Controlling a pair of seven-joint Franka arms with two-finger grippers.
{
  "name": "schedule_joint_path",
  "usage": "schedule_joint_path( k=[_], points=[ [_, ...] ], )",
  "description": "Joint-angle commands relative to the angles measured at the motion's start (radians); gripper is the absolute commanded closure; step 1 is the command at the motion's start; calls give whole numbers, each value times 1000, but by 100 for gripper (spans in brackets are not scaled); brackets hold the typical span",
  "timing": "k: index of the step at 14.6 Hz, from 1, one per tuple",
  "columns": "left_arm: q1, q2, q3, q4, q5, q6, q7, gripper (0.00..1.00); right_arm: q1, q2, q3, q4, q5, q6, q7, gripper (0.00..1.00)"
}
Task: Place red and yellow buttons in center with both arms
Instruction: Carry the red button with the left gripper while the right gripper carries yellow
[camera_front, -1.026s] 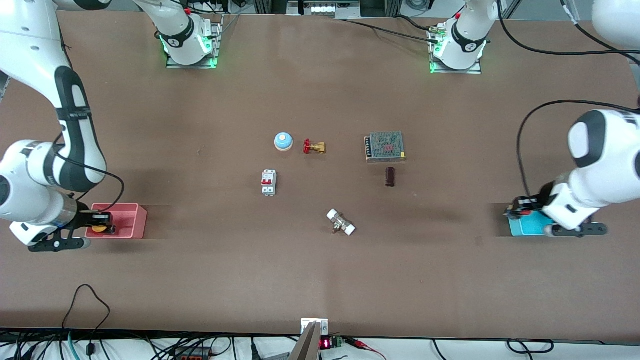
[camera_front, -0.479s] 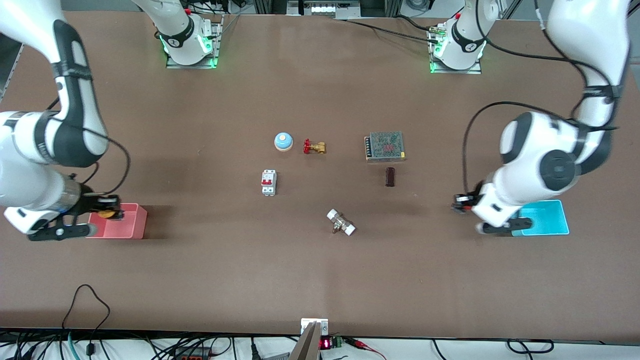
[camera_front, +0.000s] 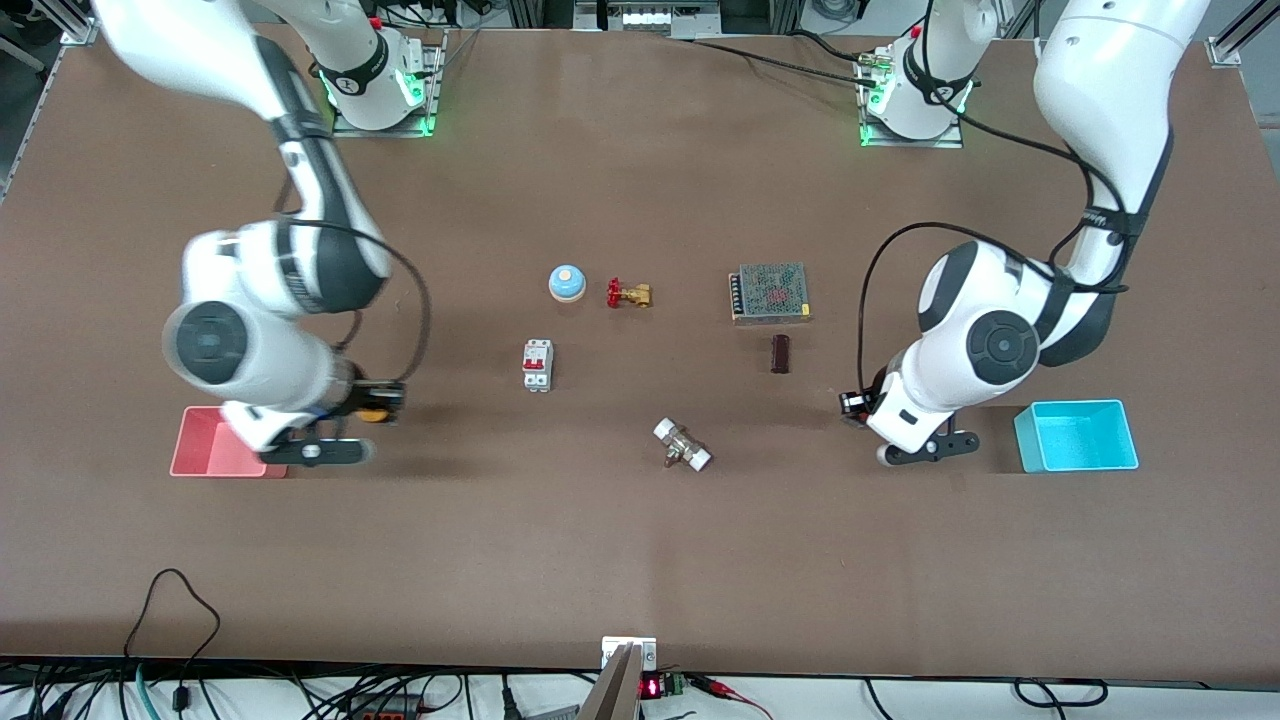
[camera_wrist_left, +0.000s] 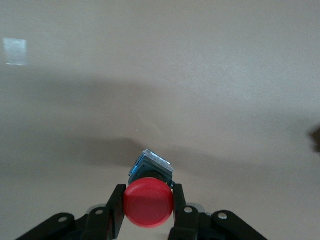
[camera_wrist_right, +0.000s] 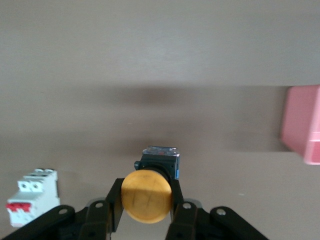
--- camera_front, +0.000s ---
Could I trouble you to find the black cable on table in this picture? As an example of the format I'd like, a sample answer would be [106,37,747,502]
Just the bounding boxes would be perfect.
[668,37,881,89]
[790,28,881,65]

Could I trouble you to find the silver device with lights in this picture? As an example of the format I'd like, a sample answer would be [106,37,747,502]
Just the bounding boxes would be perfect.
[574,0,723,37]

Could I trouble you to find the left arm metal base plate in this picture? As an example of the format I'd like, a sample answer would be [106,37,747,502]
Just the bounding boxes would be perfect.
[857,48,967,150]

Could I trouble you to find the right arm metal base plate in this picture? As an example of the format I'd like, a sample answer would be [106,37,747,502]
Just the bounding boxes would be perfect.
[331,28,447,139]

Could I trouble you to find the aluminium frame corner profile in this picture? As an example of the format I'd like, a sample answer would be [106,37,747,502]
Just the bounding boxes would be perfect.
[40,0,101,47]
[1207,0,1280,69]

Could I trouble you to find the black coiled cable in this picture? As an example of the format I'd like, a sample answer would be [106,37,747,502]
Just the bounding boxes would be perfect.
[1013,678,1110,710]

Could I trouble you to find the red clip lead wire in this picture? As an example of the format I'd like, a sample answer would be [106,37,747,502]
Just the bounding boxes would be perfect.
[688,674,773,720]

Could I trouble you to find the cyan plastic bin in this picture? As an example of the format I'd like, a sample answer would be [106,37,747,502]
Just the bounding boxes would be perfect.
[1013,399,1140,474]

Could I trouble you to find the orange black connector strip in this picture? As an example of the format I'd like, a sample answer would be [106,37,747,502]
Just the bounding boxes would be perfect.
[343,694,423,720]

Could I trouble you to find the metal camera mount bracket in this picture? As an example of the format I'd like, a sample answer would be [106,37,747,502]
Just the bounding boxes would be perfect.
[578,636,659,720]

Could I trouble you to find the black looped thin cable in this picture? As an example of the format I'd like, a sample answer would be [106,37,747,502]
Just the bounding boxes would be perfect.
[122,568,222,713]

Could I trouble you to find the pink plastic bin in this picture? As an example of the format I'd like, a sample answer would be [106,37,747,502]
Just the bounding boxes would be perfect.
[169,405,291,479]

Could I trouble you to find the metal mesh power supply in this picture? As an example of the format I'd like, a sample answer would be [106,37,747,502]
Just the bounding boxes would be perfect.
[728,262,813,326]

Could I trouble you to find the metal valve white ends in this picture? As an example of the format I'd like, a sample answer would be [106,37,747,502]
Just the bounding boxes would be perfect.
[653,417,713,473]

